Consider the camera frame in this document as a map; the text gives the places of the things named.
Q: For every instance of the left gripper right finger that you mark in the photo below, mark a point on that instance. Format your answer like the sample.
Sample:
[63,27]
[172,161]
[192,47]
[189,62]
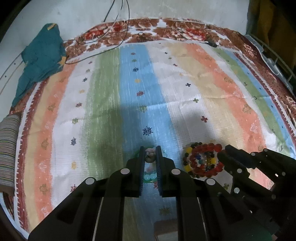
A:
[199,212]

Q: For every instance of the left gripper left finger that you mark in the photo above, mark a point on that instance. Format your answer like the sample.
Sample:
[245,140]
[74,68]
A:
[95,209]

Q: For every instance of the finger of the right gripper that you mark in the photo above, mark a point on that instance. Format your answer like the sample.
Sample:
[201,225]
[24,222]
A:
[233,166]
[269,162]

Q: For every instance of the striped grey rolled pillow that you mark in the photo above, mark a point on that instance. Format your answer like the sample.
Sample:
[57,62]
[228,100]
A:
[9,135]

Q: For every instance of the small black device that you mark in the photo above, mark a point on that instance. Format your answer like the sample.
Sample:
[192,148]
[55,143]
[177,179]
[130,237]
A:
[211,43]

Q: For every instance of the mustard hanging garment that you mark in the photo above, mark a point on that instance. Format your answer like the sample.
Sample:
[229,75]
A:
[273,22]

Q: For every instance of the teal cloth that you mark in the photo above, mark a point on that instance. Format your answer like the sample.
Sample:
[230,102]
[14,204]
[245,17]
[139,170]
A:
[43,57]

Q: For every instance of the metal wire rack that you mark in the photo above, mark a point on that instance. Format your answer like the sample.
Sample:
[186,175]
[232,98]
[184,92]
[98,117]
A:
[274,62]

